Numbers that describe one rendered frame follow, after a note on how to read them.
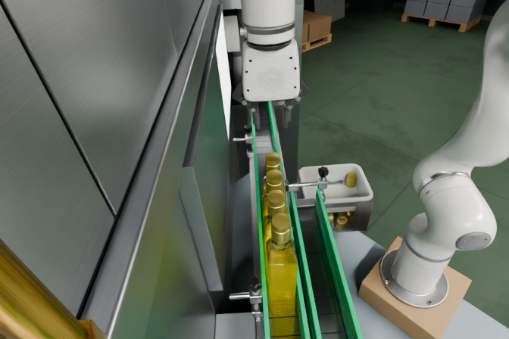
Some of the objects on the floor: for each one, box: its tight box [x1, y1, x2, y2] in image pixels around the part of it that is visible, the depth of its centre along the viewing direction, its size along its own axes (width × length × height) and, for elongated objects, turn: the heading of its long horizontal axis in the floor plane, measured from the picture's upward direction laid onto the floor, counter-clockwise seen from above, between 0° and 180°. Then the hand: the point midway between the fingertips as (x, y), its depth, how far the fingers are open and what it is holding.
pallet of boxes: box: [401, 0, 499, 33], centre depth 505 cm, size 104×69×105 cm
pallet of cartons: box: [302, 10, 332, 52], centre depth 477 cm, size 111×80×39 cm
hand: (271, 117), depth 61 cm, fingers open, 5 cm apart
